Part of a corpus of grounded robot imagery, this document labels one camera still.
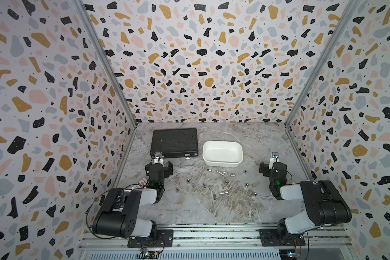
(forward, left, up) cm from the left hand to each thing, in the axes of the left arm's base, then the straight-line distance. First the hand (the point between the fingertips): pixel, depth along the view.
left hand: (161, 162), depth 92 cm
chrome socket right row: (-12, -24, -7) cm, 28 cm away
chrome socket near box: (-2, -27, -7) cm, 28 cm away
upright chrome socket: (-10, -37, -7) cm, 39 cm away
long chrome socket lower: (-16, -34, -7) cm, 39 cm away
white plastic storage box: (+11, -37, -9) cm, 39 cm away
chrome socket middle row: (-11, -18, -7) cm, 22 cm away
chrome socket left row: (-9, -15, -5) cm, 18 cm away
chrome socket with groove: (-5, -41, -7) cm, 42 cm away
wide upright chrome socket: (-12, -48, -6) cm, 50 cm away
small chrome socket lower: (-17, -30, -8) cm, 35 cm away
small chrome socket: (-4, -36, -7) cm, 37 cm away
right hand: (0, -64, -2) cm, 65 cm away
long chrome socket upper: (-4, -34, -7) cm, 35 cm away
